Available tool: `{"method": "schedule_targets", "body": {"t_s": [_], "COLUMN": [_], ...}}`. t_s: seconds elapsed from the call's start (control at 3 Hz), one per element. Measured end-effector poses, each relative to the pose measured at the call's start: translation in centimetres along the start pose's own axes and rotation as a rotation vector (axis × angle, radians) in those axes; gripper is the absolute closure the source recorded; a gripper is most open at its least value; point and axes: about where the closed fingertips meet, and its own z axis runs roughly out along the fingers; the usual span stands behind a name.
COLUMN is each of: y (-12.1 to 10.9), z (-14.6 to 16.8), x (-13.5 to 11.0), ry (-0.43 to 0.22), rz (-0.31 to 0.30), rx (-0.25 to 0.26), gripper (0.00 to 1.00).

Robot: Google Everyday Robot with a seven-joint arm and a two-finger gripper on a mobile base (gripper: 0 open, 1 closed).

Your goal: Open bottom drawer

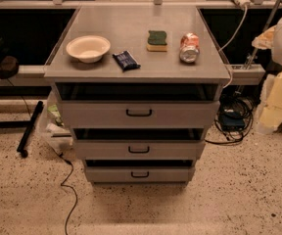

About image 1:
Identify grey bottom drawer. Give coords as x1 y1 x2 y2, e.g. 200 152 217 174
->
84 160 196 183

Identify grey drawer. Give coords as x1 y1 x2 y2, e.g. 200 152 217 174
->
73 128 206 160
84 160 196 183
56 82 219 128

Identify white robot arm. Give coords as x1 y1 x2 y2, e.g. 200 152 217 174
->
252 18 282 134

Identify grey drawer cabinet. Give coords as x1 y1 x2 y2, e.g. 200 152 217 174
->
43 5 231 185

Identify grey top drawer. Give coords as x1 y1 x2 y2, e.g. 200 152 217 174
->
56 82 219 128

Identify grey middle drawer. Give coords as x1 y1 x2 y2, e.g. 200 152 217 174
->
73 128 206 160

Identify dark blue snack packet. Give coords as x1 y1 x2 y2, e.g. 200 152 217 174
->
113 51 140 71

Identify green yellow sponge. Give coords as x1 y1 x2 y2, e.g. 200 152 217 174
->
147 30 167 52

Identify crushed orange soda can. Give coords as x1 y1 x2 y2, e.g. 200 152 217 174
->
179 32 200 64

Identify white bowl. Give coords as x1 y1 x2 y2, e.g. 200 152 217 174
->
66 35 111 64

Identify clear plastic bag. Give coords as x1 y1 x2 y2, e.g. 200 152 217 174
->
36 92 72 152

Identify black chair leg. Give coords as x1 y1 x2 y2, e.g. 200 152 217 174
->
17 101 43 158

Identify metal pole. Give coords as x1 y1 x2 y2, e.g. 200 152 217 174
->
244 0 282 71

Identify black floor cable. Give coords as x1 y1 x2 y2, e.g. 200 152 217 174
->
58 154 79 235

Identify black cable bundle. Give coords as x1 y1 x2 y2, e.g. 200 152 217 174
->
205 94 256 146

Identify white cable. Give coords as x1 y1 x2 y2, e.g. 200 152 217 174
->
217 4 249 89

